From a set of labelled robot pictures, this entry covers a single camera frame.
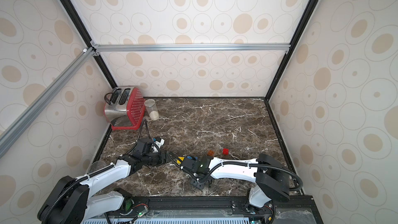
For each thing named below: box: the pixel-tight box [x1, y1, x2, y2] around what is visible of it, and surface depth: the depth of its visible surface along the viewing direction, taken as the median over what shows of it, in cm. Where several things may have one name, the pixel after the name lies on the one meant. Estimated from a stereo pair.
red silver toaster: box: [104, 86, 146, 131], surface depth 98 cm
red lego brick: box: [222, 147, 230, 156], surface depth 93 cm
